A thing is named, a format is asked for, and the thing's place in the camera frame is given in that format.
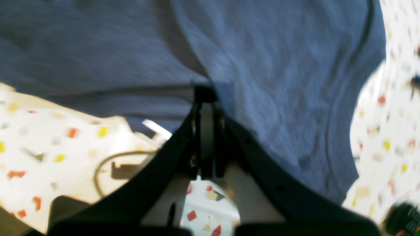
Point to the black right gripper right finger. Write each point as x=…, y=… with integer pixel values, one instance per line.
x=268, y=197

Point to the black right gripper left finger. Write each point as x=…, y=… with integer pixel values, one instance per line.
x=151, y=203

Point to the blue grey T-shirt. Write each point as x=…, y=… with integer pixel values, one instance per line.
x=290, y=71

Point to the black TV remote control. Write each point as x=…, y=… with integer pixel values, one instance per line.
x=403, y=219

